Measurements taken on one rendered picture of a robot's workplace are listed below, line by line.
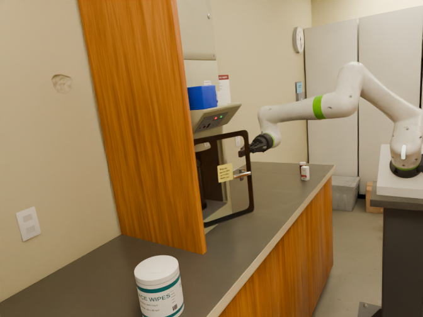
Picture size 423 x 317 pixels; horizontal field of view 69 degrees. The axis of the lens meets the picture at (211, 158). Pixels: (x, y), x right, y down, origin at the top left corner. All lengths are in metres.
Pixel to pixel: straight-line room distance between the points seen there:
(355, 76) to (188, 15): 0.77
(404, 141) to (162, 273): 1.25
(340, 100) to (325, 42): 2.78
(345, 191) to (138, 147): 2.99
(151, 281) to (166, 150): 0.52
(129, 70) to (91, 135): 0.37
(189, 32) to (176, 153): 0.51
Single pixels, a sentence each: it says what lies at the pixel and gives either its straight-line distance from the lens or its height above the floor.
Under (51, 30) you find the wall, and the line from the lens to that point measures 1.47.
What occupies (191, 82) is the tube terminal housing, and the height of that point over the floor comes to 1.62.
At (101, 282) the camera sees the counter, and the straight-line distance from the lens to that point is 1.28.
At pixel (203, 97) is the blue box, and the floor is 1.55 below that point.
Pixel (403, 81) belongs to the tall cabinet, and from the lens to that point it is 4.08.
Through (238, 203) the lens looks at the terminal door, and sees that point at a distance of 1.44.
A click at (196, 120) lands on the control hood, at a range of 1.20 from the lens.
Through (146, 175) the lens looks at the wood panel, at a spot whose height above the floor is 1.25.
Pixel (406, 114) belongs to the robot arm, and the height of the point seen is 1.37.
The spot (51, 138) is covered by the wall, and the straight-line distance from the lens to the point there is 1.39.
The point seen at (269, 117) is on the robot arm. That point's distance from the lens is 1.67.
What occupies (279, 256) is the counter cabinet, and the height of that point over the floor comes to 0.78.
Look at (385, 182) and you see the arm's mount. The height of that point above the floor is 1.01.
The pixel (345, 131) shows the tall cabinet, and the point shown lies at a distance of 4.19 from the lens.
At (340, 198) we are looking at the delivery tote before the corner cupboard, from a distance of 3.98.
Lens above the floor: 1.58
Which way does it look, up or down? 13 degrees down
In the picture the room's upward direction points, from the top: 6 degrees counter-clockwise
